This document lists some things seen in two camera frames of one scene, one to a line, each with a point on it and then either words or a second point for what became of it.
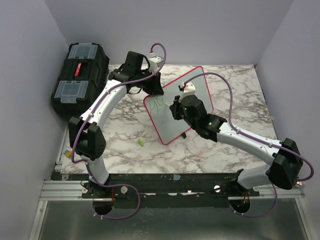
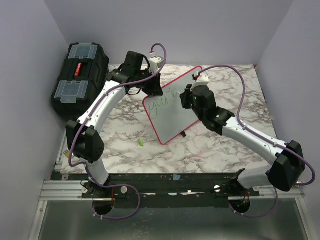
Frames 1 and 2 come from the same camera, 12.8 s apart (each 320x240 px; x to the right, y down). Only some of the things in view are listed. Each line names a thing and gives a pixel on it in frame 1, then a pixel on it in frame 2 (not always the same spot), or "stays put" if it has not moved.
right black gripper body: (178, 112) -> (188, 100)
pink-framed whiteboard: (167, 126) stays put
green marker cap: (140, 142) stays put
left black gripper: (155, 88) stays put
